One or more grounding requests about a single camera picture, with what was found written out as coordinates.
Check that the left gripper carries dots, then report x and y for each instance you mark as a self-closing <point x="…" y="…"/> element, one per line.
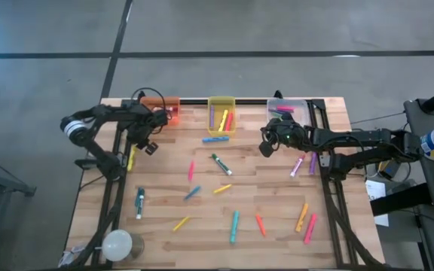
<point x="145" y="120"/>

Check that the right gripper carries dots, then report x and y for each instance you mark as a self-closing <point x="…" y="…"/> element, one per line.
<point x="286" y="133"/>

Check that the yellow opaque highlighter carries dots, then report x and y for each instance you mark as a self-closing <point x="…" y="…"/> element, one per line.
<point x="223" y="120"/>
<point x="131" y="160"/>

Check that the green translucent highlighter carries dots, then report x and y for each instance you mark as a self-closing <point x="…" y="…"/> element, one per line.
<point x="276" y="114"/>

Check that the purple translucent highlighter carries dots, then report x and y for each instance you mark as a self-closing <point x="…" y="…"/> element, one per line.
<point x="273" y="110"/>

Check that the red Expo marker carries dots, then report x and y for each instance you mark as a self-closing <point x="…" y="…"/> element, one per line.
<point x="168" y="109"/>

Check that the pink translucent highlighter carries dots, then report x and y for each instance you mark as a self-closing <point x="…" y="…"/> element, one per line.
<point x="285" y="109"/>

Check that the red highlighter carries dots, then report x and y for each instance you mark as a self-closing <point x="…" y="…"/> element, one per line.
<point x="229" y="121"/>

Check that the green Expo marker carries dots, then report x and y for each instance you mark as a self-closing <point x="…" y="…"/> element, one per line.
<point x="221" y="164"/>

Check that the purple marker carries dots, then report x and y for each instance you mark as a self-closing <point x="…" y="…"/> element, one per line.
<point x="212" y="116"/>
<point x="313" y="163"/>

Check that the blue Sharpie highlighter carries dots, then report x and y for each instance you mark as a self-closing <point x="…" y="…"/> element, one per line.
<point x="215" y="139"/>

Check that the teal Expo marker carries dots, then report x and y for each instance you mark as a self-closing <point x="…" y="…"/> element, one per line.
<point x="139" y="203"/>

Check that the yellow translucent highlighter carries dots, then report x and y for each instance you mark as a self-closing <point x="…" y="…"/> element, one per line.
<point x="222" y="188"/>
<point x="181" y="224"/>

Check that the blue translucent highlighter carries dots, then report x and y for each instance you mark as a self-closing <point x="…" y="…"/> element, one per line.
<point x="193" y="192"/>

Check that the orange translucent highlighter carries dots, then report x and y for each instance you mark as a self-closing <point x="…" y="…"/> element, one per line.
<point x="260" y="225"/>

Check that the teal thick marker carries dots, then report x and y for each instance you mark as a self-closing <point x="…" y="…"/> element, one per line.
<point x="234" y="227"/>

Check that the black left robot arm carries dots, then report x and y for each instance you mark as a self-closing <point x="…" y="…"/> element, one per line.
<point x="107" y="112"/>

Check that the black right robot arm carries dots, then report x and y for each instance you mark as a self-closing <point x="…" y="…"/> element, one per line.
<point x="352" y="137"/>

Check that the orange plastic bin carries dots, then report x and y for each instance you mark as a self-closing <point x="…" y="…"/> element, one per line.
<point x="153" y="101"/>

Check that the black table clamp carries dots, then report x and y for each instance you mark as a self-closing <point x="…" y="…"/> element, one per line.
<point x="141" y="96"/>
<point x="278" y="95"/>

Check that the clear plastic bin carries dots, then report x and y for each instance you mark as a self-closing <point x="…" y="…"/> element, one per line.
<point x="300" y="107"/>

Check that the yellow plastic bin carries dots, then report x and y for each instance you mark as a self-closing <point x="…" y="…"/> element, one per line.
<point x="220" y="101"/>

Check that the white paper sheet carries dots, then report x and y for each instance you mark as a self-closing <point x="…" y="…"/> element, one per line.
<point x="375" y="190"/>

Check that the yellow black device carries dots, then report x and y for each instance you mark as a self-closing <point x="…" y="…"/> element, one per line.
<point x="388" y="169"/>

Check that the crumpled clear plastic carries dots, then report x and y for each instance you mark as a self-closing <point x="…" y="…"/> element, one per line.
<point x="70" y="257"/>

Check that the black metal stand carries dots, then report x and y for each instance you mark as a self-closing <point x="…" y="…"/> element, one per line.
<point x="13" y="186"/>

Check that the black flat bar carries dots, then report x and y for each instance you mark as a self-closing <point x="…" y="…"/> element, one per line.
<point x="401" y="199"/>

